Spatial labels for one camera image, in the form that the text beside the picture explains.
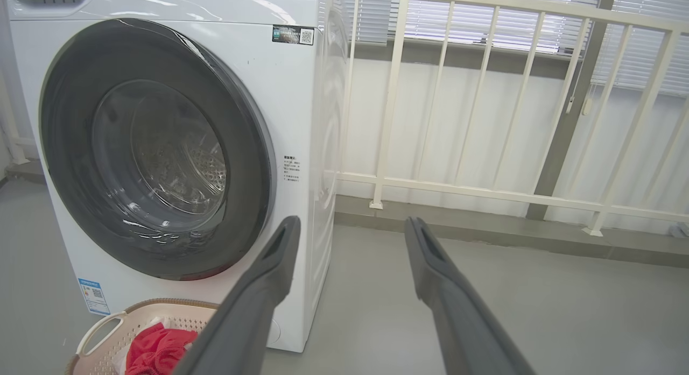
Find white blind cord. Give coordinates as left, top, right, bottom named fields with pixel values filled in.
left=565, top=58, right=594, bottom=117

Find red clothes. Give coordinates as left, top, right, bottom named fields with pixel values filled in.
left=125, top=322, right=199, bottom=375
left=114, top=316, right=165, bottom=375

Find cream perforated basket brown rim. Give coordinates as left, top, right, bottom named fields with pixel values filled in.
left=65, top=298, right=221, bottom=375

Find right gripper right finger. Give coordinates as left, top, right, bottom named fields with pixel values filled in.
left=404, top=217, right=537, bottom=375

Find dark QR code sticker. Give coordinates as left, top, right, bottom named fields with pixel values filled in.
left=272, top=24, right=315, bottom=46

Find narrow white window blind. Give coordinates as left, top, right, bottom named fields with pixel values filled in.
left=591, top=0, right=689, bottom=98

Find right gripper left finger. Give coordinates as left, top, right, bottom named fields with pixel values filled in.
left=172, top=216, right=301, bottom=375

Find wide white window blind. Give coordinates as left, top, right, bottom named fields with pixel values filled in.
left=350, top=0, right=603, bottom=55

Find white metal railing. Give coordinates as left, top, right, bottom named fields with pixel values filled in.
left=318, top=0, right=689, bottom=237

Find round black glass washer door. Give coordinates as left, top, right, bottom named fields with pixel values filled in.
left=39, top=18, right=276, bottom=281

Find grey window post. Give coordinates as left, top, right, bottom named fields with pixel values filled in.
left=525, top=0, right=620, bottom=221

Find white front-load washing machine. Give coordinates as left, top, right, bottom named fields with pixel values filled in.
left=4, top=0, right=350, bottom=353

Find blue energy label sticker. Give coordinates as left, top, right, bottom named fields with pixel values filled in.
left=78, top=278, right=111, bottom=316

